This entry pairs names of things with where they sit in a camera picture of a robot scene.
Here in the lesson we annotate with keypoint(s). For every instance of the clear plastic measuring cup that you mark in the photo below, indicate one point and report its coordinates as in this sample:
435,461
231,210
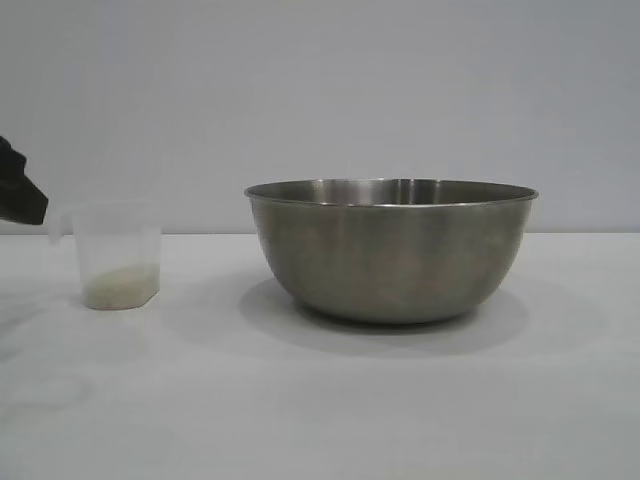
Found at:
115,235

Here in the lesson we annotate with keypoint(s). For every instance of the stainless steel mixing bowl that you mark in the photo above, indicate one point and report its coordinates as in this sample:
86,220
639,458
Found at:
390,250

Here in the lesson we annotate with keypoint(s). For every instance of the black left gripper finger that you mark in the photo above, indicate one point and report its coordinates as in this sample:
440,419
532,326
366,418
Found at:
20,195

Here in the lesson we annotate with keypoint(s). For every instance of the white rice grains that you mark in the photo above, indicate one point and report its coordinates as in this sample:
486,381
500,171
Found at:
120,290

